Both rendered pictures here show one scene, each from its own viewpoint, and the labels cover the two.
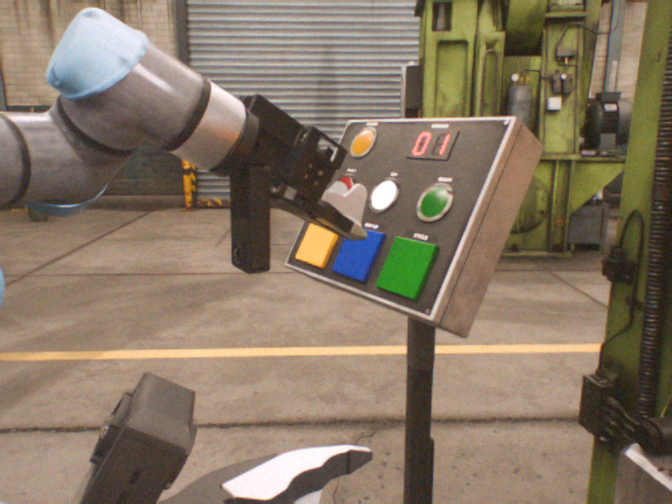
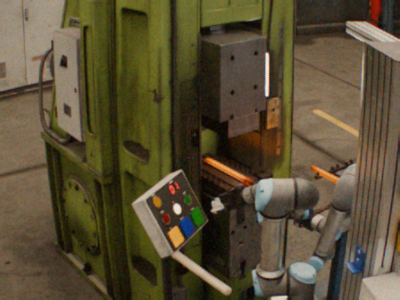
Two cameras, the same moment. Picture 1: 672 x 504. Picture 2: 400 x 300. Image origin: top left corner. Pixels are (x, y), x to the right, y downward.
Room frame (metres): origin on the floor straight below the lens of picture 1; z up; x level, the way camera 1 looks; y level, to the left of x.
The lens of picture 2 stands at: (1.80, 2.37, 2.54)
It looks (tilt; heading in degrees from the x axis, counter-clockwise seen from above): 26 degrees down; 243
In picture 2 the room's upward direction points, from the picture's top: straight up
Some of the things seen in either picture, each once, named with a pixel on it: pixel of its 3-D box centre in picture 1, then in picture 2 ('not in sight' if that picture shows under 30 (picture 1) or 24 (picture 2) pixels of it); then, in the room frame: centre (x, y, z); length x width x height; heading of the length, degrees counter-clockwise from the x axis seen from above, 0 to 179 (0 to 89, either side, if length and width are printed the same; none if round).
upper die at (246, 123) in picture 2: not in sight; (217, 112); (0.36, -0.54, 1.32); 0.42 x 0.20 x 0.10; 102
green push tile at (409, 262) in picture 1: (408, 268); (196, 217); (0.69, -0.10, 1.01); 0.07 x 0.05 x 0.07; 37
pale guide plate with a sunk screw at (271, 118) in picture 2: not in sight; (271, 112); (0.03, -0.53, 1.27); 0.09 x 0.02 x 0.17; 12
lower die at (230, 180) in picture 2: not in sight; (218, 175); (0.36, -0.54, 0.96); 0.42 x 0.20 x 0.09; 102
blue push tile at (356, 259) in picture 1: (359, 254); (186, 227); (0.77, -0.04, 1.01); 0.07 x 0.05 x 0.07; 37
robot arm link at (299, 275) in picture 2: not in sight; (300, 280); (0.52, 0.55, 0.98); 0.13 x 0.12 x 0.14; 156
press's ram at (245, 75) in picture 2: not in sight; (224, 67); (0.31, -0.55, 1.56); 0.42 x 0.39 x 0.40; 102
